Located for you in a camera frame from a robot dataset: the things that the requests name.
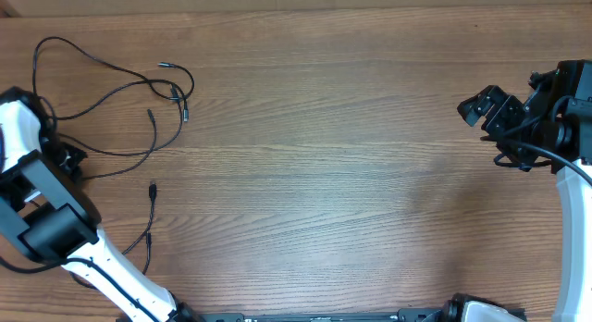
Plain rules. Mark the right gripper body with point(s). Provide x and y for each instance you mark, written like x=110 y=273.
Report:
x=508 y=123

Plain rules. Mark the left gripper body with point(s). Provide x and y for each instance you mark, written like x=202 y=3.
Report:
x=66 y=157

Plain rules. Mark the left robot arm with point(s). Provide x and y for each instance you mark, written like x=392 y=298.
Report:
x=48 y=218

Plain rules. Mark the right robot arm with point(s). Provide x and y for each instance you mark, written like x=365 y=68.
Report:
x=552 y=128

